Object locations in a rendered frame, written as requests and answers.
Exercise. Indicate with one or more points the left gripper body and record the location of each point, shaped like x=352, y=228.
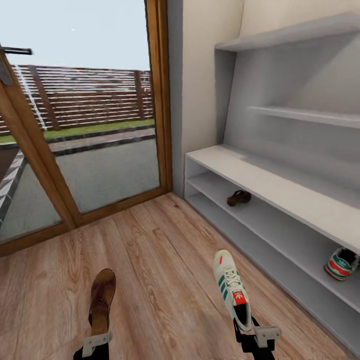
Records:
x=101, y=353

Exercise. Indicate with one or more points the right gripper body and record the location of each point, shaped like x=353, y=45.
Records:
x=249, y=345

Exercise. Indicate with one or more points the gym shoe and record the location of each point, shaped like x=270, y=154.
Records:
x=235, y=298
x=342, y=263

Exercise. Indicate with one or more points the sandal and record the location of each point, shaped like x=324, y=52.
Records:
x=239, y=197
x=101, y=297

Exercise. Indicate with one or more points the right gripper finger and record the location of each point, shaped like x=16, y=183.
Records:
x=255, y=322
x=238, y=334

